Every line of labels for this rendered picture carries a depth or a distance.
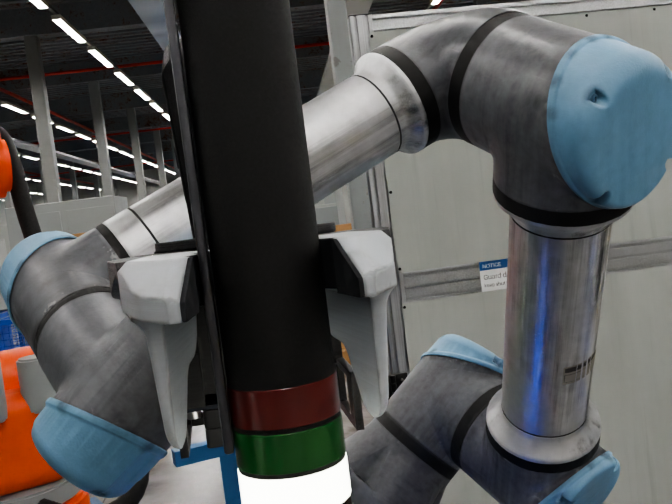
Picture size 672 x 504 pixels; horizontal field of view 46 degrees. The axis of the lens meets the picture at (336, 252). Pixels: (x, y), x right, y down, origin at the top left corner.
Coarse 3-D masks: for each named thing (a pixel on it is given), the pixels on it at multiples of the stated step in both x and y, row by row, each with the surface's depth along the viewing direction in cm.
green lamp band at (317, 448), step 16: (304, 432) 23; (320, 432) 23; (336, 432) 23; (240, 448) 23; (256, 448) 23; (272, 448) 23; (288, 448) 23; (304, 448) 23; (320, 448) 23; (336, 448) 23; (240, 464) 23; (256, 464) 23; (272, 464) 23; (288, 464) 23; (304, 464) 23; (320, 464) 23
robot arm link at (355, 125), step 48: (384, 48) 67; (432, 48) 65; (336, 96) 64; (384, 96) 65; (432, 96) 65; (336, 144) 63; (384, 144) 65; (48, 240) 59; (96, 240) 57; (144, 240) 57; (0, 288) 60; (48, 288) 54; (96, 288) 54
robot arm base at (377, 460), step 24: (360, 432) 95; (384, 432) 92; (408, 432) 91; (360, 456) 91; (384, 456) 90; (408, 456) 90; (432, 456) 90; (360, 480) 89; (384, 480) 89; (408, 480) 89; (432, 480) 90
